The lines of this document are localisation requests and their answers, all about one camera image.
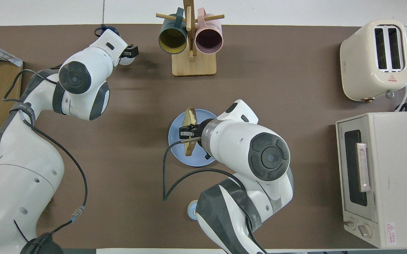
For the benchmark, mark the white squeeze bottle blue cap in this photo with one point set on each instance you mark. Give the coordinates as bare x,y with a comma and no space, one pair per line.
127,61

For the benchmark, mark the small blue jar wooden knob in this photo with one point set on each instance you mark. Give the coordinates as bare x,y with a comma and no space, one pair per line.
191,210

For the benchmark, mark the periwinkle blue plate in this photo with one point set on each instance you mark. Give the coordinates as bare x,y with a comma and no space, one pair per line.
180,155

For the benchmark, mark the toasted bread slice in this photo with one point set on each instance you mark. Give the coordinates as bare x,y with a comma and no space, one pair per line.
191,114

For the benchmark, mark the cream two-slot toaster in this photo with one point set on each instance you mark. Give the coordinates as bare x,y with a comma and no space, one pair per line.
360,63

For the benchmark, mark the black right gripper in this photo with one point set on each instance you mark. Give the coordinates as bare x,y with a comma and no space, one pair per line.
195,132

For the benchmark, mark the dark green mug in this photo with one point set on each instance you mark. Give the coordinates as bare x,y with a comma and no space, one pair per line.
172,38

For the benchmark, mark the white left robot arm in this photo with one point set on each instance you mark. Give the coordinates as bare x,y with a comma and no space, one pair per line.
13,158

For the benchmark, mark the brown table mat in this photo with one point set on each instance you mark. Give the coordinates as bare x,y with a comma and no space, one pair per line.
295,158

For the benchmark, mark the bamboo mug rack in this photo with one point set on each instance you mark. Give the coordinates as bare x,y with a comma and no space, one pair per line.
193,65

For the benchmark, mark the white toaster oven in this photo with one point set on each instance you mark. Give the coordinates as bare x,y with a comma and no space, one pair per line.
400,176

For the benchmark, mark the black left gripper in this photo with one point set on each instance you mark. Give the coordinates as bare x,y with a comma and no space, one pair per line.
124,54

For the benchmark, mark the pink mug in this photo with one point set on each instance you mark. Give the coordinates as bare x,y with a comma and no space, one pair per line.
208,38

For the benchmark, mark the white patterned cloth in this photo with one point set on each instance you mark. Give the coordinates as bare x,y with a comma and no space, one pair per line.
16,60

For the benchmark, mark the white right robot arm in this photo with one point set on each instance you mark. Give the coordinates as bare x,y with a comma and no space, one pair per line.
238,141

